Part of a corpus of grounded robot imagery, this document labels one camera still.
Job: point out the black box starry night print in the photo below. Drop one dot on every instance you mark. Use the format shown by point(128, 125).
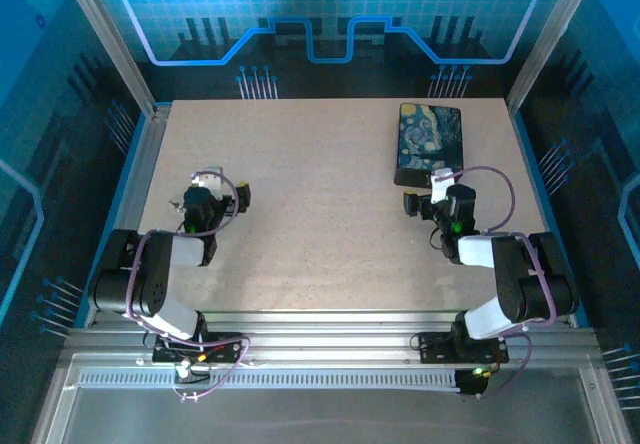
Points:
point(425, 134)

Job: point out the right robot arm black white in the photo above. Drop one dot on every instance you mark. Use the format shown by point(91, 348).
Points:
point(520, 274)

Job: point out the black controller box with LED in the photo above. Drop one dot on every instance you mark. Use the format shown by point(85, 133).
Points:
point(472, 383)

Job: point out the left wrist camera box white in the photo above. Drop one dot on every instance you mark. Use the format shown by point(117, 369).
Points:
point(207, 179)

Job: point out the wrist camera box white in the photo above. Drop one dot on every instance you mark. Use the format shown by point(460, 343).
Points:
point(207, 179)
point(440, 184)

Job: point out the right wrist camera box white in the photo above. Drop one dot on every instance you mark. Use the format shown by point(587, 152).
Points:
point(440, 184)

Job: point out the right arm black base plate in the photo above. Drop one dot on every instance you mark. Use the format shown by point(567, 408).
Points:
point(435, 349)

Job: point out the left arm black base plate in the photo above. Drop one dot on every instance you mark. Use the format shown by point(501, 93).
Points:
point(225, 349)

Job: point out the aluminium frame rail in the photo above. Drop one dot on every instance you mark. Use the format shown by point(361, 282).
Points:
point(325, 336)

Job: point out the aluminium frame post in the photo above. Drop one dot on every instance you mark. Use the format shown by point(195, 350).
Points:
point(552, 39)
point(107, 39)

